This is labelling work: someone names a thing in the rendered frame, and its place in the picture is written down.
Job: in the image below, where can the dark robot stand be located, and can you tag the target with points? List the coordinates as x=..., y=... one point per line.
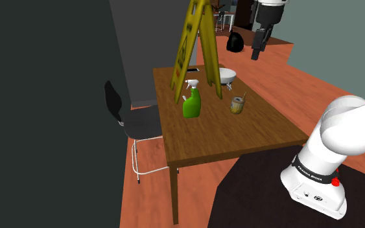
x=258, y=195

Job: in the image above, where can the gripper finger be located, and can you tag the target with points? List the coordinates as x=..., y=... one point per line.
x=258, y=44
x=269, y=35

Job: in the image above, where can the white bowl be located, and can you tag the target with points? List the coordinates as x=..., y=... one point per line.
x=228, y=75

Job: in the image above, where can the black chair with white legs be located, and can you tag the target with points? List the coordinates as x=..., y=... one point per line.
x=142, y=124

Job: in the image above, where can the green spray bottle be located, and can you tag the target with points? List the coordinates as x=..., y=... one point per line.
x=192, y=105

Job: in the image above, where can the yellow folding floor sign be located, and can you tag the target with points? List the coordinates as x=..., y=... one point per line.
x=210, y=47

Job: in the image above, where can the black phone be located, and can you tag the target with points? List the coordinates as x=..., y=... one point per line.
x=193, y=70

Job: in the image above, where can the brown wooden table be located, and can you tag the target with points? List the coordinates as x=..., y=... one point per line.
x=220, y=132

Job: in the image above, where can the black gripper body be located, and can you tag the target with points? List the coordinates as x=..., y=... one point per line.
x=270, y=17

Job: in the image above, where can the white framed table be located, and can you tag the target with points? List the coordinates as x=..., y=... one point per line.
x=225, y=19

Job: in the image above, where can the black bag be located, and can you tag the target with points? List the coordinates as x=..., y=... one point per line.
x=235, y=42

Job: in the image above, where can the small white tool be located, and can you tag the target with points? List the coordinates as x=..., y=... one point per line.
x=229, y=86

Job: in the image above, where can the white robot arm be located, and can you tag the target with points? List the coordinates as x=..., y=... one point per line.
x=315, y=158

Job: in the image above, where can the yellow cup with spoon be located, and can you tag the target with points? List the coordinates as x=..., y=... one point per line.
x=237, y=105

